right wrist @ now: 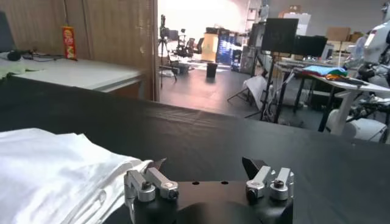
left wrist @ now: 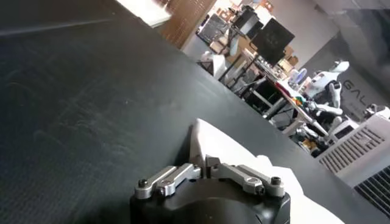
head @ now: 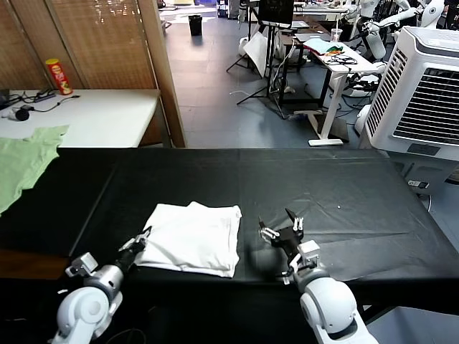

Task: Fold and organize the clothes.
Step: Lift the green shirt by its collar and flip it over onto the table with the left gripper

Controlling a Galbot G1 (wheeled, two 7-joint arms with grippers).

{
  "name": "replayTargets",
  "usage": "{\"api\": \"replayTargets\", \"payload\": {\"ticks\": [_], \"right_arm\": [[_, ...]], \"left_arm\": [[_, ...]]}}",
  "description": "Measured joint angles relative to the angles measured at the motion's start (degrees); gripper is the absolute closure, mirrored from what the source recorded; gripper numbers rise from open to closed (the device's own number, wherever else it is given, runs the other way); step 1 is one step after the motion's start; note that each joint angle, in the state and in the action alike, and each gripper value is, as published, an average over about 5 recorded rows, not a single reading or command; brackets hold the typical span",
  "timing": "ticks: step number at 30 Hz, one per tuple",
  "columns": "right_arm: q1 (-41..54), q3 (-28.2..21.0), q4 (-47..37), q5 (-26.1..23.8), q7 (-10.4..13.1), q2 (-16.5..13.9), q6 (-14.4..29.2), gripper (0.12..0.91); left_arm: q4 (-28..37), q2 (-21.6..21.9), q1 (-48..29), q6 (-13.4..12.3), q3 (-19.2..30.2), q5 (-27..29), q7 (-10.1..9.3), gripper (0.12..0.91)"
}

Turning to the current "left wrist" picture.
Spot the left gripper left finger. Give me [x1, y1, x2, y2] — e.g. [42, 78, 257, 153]
[134, 163, 202, 200]

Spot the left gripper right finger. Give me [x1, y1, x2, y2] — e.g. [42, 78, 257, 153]
[205, 155, 286, 198]

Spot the white printed t-shirt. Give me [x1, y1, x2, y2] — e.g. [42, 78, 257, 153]
[188, 117, 347, 224]

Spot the white standing desk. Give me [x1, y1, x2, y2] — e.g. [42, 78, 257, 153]
[243, 48, 330, 138]

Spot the blue folded cloth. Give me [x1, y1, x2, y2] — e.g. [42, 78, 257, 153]
[275, 82, 307, 107]

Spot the black table cover cloth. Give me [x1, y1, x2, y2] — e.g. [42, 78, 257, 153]
[0, 0, 390, 224]

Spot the white reflector board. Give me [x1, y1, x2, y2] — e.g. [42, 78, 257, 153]
[200, 51, 228, 80]

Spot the white air cooler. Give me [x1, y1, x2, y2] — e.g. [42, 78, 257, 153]
[315, 106, 390, 219]

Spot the white humanoid robot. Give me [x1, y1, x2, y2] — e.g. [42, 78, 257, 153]
[304, 60, 351, 128]

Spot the black monitor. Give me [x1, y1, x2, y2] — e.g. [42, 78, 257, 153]
[250, 17, 296, 66]

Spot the wooden pillar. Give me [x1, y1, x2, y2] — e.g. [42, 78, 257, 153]
[158, 0, 217, 51]

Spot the white side table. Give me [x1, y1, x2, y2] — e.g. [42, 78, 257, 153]
[117, 0, 171, 28]

